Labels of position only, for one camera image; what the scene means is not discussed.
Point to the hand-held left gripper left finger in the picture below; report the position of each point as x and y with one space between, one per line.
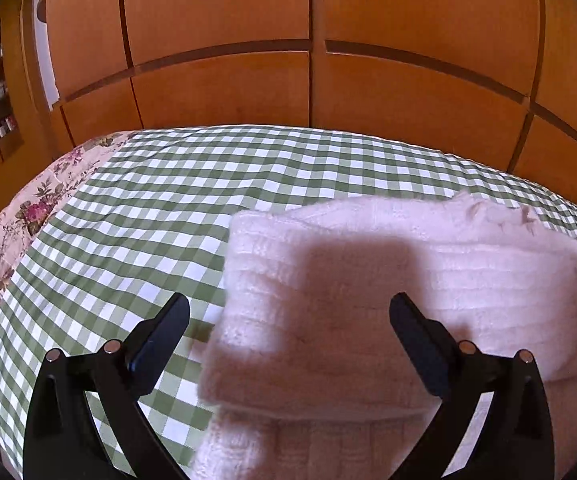
148 355

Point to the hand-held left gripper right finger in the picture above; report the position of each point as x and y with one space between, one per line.
418 347

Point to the white knitted sweater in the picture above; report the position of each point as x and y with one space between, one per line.
348 285

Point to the green checked blanket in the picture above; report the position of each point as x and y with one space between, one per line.
168 220

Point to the floral quilt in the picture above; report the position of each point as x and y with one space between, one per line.
23 210

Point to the small jars on shelf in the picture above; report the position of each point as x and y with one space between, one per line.
2 130

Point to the wooden shelf unit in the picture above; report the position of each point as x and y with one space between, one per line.
13 85

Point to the wooden wardrobe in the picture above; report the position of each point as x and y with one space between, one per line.
368 10

